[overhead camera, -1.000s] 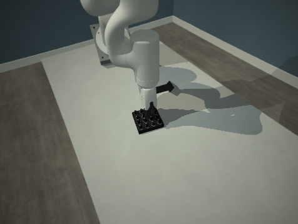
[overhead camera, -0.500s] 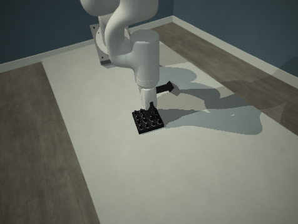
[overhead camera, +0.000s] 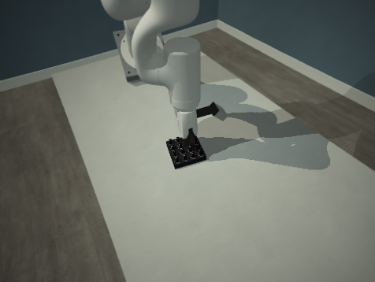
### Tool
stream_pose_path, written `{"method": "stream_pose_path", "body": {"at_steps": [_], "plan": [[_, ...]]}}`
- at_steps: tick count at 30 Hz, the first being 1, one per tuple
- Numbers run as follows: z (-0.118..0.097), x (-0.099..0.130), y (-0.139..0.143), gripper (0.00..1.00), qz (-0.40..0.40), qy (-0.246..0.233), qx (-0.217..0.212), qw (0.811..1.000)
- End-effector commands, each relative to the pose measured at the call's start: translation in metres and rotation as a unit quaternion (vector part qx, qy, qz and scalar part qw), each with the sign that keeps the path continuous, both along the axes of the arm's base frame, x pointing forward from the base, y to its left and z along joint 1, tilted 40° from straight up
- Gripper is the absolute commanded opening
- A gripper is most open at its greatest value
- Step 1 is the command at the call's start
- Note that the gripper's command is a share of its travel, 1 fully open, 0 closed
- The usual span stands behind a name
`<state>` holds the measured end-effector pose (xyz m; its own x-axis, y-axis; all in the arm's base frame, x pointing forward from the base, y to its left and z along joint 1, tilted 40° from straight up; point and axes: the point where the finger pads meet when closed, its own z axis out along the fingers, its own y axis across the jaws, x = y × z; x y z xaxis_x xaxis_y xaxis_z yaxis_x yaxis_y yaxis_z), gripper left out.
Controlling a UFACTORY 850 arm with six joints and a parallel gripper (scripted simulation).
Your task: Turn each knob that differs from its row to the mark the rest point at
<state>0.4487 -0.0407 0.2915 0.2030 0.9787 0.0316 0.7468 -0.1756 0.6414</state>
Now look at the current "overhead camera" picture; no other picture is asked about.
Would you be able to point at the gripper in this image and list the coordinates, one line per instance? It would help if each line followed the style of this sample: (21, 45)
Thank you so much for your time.
(186, 122)

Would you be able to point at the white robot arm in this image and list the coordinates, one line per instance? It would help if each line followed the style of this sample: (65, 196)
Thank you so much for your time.
(178, 66)

